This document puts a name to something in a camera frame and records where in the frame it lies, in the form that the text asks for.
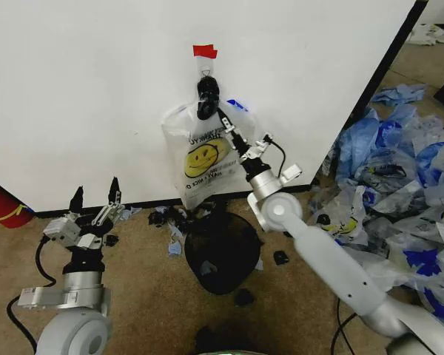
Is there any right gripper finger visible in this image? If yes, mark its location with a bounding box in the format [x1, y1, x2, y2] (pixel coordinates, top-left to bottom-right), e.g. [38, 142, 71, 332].
[213, 104, 250, 157]
[247, 132, 275, 160]

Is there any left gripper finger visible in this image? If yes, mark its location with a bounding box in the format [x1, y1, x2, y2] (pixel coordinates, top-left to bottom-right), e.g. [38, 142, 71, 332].
[66, 186, 86, 225]
[91, 176, 126, 228]

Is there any clear smiley garbage bag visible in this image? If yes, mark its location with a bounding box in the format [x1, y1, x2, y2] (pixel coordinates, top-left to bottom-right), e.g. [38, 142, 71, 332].
[161, 98, 259, 209]

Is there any black mesh trash bin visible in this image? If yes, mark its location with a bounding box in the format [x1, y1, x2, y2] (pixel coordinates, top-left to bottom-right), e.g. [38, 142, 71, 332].
[184, 208, 264, 296]

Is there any large blue plastic bag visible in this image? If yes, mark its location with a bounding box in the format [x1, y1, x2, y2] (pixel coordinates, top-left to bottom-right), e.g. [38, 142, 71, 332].
[334, 106, 383, 186]

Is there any crumpled clear smiley bag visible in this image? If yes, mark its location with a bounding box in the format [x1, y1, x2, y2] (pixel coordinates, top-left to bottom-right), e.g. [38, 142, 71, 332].
[308, 183, 371, 247]

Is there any crumpled clear plastic bag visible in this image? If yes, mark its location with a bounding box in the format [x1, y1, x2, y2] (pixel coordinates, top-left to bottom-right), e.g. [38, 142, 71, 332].
[376, 114, 444, 180]

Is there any crumpled blue plastic bag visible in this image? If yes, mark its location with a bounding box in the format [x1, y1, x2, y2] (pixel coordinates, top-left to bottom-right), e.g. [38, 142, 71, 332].
[371, 82, 428, 109]

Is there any blue and clear plastic bag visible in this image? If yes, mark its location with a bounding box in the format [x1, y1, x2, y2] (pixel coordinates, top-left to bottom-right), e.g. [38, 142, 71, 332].
[415, 139, 444, 188]

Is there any clear bag with blue print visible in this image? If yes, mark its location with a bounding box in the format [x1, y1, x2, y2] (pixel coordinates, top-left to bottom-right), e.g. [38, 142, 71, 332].
[366, 216, 444, 321]

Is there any white printed plastic bag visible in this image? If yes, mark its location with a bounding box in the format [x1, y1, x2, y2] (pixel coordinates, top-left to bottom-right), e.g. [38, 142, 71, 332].
[409, 23, 444, 47]

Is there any blue paper scrap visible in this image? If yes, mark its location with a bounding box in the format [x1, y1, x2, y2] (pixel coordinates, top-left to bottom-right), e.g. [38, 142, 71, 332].
[166, 239, 184, 258]
[119, 206, 142, 222]

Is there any black plastic scraps cluster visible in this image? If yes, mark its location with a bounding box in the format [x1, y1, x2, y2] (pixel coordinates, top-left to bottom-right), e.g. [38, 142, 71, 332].
[147, 206, 189, 229]

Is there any black clip on hook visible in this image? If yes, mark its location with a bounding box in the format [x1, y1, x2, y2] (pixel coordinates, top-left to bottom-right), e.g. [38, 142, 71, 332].
[195, 76, 222, 121]

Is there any red cylinder with yellow mark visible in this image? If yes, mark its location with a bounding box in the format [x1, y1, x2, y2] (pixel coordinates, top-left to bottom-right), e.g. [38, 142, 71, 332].
[0, 175, 35, 230]

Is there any red tape piece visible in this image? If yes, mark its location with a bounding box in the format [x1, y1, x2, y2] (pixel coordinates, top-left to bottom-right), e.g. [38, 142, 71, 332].
[192, 44, 219, 60]

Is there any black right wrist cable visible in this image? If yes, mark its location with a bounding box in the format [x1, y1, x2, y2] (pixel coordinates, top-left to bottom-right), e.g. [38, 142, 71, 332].
[269, 137, 289, 177]

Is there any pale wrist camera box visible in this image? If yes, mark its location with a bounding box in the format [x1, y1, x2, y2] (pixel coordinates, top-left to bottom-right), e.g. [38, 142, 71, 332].
[43, 217, 81, 248]

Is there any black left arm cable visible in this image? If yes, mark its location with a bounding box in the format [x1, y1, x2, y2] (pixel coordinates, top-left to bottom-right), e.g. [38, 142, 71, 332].
[6, 235, 58, 343]

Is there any clear adhesive wall hook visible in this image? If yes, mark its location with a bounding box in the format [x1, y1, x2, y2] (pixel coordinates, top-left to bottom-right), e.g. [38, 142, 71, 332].
[198, 57, 214, 81]

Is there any black floor cable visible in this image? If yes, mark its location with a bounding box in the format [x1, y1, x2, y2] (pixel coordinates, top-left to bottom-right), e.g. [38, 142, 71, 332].
[330, 295, 360, 355]

